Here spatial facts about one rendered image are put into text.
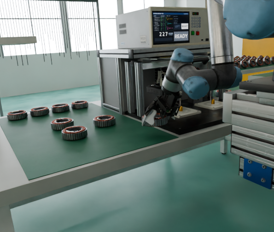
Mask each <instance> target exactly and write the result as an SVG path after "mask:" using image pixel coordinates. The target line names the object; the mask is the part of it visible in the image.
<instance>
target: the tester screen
mask: <svg viewBox="0 0 274 232"><path fill-rule="evenodd" d="M175 23H188V13H169V12H153V35H154V43H167V42H184V41H174V32H178V31H188V29H174V24H175ZM159 32H168V36H162V37H159ZM171 37H172V39H173V40H172V41H155V38H171ZM188 41H189V40H188Z"/></svg>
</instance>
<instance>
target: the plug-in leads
mask: <svg viewBox="0 0 274 232"><path fill-rule="evenodd" d="M161 72H162V73H161ZM161 74H164V75H165V74H166V73H165V72H163V71H158V77H157V83H155V85H157V86H162V82H163V80H162V77H161ZM159 79H160V80H159ZM159 82H160V83H159Z"/></svg>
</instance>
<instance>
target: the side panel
mask: <svg viewBox="0 0 274 232"><path fill-rule="evenodd" d="M97 61H98V72H99V87H100V97H101V107H103V108H106V109H108V110H111V111H113V112H116V113H118V114H121V115H123V114H126V111H123V104H122V85H121V71H120V58H99V57H97Z"/></svg>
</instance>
